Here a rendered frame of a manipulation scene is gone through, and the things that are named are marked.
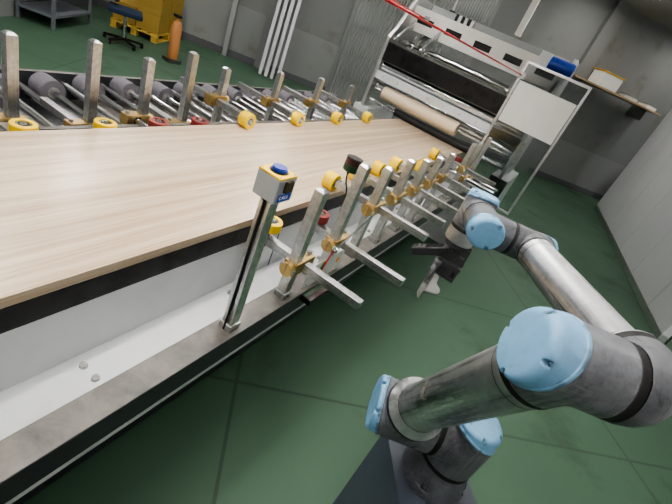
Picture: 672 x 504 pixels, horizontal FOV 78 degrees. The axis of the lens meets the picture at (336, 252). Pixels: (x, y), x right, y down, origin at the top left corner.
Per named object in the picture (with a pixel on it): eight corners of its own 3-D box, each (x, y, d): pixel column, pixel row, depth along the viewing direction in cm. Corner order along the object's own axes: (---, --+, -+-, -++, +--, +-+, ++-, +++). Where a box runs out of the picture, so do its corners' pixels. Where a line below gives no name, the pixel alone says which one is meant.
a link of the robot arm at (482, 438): (477, 490, 108) (515, 453, 100) (417, 466, 108) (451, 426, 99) (470, 440, 122) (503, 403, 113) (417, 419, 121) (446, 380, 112)
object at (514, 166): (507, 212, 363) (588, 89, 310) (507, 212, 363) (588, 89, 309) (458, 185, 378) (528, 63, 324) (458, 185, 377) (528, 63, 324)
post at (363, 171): (325, 273, 167) (373, 166, 143) (320, 276, 164) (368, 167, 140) (318, 268, 168) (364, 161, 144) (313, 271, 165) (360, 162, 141)
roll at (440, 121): (506, 162, 365) (514, 149, 359) (504, 163, 355) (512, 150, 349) (374, 94, 409) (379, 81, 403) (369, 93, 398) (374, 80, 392)
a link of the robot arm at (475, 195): (474, 192, 113) (470, 181, 121) (452, 230, 119) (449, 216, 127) (506, 206, 113) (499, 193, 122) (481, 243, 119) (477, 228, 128)
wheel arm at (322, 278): (359, 308, 137) (364, 299, 135) (355, 312, 134) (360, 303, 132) (263, 239, 150) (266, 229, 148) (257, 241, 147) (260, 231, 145)
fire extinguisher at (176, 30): (182, 63, 623) (190, 18, 592) (177, 66, 600) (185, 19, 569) (164, 57, 617) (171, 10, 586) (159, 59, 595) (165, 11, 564)
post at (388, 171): (351, 262, 189) (395, 168, 166) (347, 264, 186) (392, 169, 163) (345, 258, 190) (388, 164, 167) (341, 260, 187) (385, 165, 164)
